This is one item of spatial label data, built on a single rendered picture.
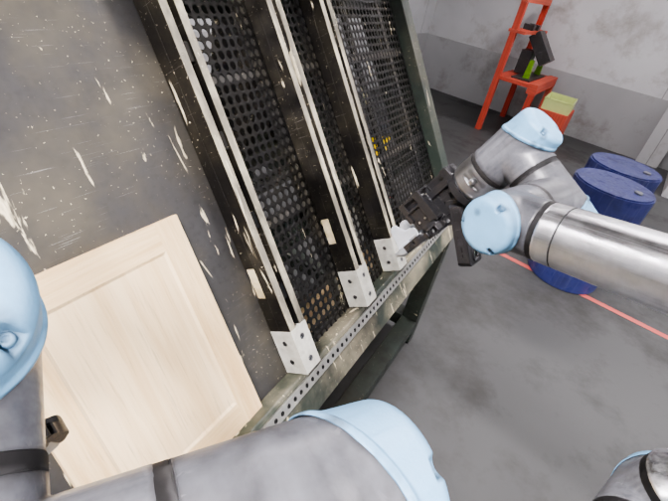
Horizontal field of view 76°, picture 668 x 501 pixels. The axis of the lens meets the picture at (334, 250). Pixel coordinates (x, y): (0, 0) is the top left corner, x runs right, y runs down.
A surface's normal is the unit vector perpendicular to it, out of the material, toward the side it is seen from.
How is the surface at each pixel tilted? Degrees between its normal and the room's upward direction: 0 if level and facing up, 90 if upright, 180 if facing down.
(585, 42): 90
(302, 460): 9
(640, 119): 90
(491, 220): 90
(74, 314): 57
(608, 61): 90
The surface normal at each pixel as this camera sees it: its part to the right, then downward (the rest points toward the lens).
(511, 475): 0.17, -0.81
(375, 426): 0.11, -0.92
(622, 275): -0.78, 0.32
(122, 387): 0.80, -0.09
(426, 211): -0.62, 0.36
